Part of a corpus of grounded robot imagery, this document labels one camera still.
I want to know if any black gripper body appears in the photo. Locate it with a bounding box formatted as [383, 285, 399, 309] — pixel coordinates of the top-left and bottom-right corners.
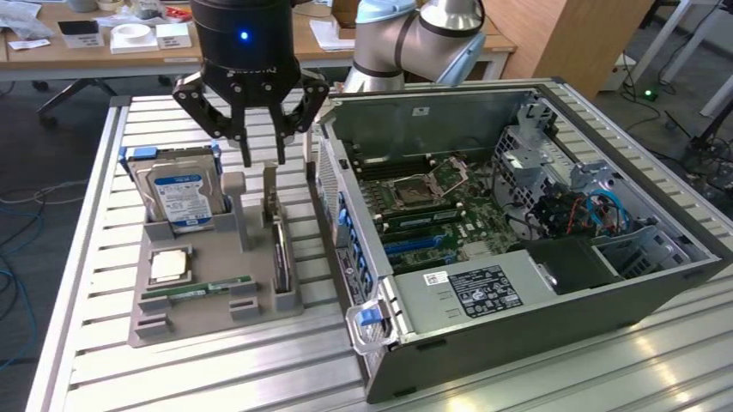
[189, 0, 303, 109]

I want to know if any black Nvidia graphics card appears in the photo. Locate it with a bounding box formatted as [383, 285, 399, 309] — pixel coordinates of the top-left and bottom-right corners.
[260, 161, 293, 297]

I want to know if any wooden desk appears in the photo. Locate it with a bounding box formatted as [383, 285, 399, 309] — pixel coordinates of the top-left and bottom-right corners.
[0, 0, 206, 94]
[202, 25, 518, 94]

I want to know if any plain white box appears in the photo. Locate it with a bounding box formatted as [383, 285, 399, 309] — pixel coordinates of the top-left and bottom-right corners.
[154, 22, 193, 51]

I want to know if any white paper stack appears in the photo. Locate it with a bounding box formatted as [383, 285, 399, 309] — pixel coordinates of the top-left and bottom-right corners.
[308, 17, 357, 52]

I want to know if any brown cardboard box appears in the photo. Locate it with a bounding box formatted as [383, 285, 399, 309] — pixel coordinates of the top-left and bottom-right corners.
[331, 0, 359, 29]

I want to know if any hard disk in blue caddy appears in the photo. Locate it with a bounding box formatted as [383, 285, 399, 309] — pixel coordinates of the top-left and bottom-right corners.
[117, 139, 224, 235]

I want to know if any white box under tape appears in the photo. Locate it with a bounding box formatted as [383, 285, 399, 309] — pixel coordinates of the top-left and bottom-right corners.
[108, 23, 161, 55]

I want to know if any white tape roll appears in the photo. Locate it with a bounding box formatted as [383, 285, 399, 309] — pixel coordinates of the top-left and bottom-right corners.
[112, 24, 150, 44]

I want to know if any black office chair base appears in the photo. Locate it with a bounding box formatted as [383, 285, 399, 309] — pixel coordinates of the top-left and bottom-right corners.
[33, 75, 173, 126]

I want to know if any CPU socket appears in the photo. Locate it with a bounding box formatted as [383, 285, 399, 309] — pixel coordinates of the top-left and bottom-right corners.
[391, 175, 439, 208]

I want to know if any black and white box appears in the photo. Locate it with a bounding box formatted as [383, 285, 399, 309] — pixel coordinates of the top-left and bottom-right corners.
[56, 20, 106, 49]

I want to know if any metal socket cover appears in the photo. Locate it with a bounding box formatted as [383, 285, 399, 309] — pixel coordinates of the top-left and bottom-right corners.
[428, 153, 477, 203]

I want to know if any RAM stick with white label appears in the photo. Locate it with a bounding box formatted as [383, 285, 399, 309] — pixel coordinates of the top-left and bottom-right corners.
[380, 208, 464, 228]

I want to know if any white card with red print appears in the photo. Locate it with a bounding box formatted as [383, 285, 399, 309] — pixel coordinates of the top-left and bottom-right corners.
[6, 38, 52, 52]

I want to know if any grey plastic parts rack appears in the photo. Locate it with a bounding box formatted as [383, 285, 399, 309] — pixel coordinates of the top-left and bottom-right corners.
[128, 171, 308, 348]

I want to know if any silver CPU chip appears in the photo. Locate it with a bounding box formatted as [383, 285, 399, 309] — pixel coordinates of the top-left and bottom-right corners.
[149, 251, 189, 282]

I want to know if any blue expansion slot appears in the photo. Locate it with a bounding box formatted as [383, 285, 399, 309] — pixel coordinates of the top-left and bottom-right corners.
[383, 237, 445, 258]

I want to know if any clear plastic bag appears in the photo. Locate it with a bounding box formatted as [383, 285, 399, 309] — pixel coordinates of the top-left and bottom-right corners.
[0, 2, 56, 39]

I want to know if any green Dell motherboard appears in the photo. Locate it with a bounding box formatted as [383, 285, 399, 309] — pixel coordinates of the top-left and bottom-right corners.
[348, 148, 526, 276]

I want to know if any grey metal disk bay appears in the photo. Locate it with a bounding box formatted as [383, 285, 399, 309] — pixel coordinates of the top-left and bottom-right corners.
[491, 124, 575, 208]
[588, 225, 691, 280]

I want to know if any green RAM stick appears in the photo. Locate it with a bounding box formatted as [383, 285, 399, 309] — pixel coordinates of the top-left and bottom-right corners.
[141, 276, 253, 300]

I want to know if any silver chipset heatsink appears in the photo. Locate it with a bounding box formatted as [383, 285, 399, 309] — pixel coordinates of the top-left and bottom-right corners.
[456, 243, 494, 261]

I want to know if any wooden cabinet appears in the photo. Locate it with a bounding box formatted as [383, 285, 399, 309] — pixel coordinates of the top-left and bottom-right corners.
[483, 0, 656, 98]

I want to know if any blue case latch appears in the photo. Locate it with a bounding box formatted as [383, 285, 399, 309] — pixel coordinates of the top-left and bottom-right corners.
[353, 300, 383, 330]

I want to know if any grey power supply unit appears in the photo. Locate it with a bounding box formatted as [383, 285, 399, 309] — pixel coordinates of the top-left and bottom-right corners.
[391, 251, 559, 336]

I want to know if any white box with red button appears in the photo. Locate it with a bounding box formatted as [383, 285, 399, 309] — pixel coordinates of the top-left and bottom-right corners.
[606, 53, 640, 94]

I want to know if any open grey PC case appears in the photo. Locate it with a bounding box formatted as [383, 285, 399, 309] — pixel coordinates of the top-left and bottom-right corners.
[301, 76, 722, 405]

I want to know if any white floor cable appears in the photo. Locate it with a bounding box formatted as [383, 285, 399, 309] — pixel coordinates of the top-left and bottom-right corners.
[0, 179, 86, 205]

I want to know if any blue floor cable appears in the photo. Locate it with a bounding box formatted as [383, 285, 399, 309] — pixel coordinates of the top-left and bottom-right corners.
[0, 205, 44, 370]

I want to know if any red disk wire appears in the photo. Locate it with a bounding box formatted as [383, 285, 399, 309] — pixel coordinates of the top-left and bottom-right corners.
[566, 201, 591, 235]

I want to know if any blue disk wire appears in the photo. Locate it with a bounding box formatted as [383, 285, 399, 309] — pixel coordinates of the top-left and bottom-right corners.
[586, 188, 631, 237]

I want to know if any white table frame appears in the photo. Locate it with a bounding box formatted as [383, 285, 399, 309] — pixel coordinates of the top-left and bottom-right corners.
[623, 0, 733, 118]

